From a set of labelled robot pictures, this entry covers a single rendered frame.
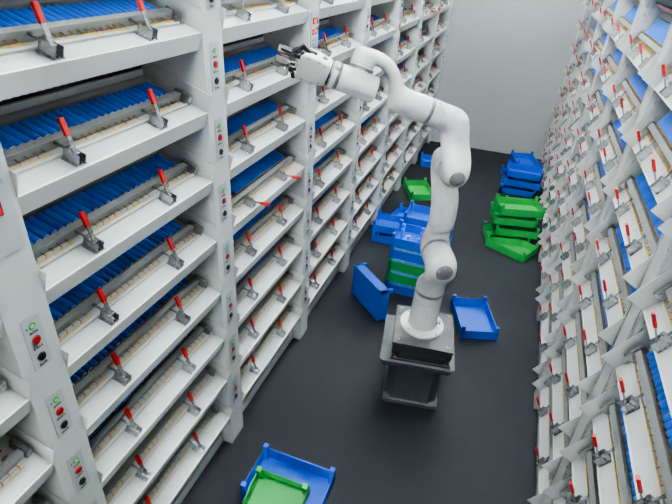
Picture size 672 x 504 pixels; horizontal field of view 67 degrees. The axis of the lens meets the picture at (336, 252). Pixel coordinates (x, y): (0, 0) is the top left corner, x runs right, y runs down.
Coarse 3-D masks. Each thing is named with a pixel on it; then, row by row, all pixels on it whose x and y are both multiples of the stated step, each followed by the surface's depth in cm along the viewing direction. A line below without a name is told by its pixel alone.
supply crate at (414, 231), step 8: (400, 224) 303; (408, 224) 303; (400, 232) 304; (408, 232) 305; (416, 232) 304; (392, 240) 289; (400, 240) 287; (408, 240) 286; (416, 240) 297; (408, 248) 288; (416, 248) 286
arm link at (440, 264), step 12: (432, 252) 195; (444, 252) 193; (432, 264) 192; (444, 264) 190; (456, 264) 194; (420, 276) 208; (432, 276) 194; (444, 276) 192; (420, 288) 207; (432, 288) 203; (444, 288) 206
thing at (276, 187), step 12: (300, 156) 213; (288, 168) 209; (300, 168) 212; (276, 180) 198; (288, 180) 201; (264, 192) 188; (276, 192) 193; (240, 204) 177; (240, 216) 172; (252, 216) 180; (240, 228) 174
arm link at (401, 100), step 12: (360, 48) 157; (372, 48) 159; (360, 60) 157; (372, 60) 158; (384, 60) 158; (396, 72) 159; (396, 84) 161; (396, 96) 162; (408, 96) 163; (420, 96) 164; (396, 108) 164; (408, 108) 164; (420, 108) 164; (432, 108) 164; (420, 120) 167
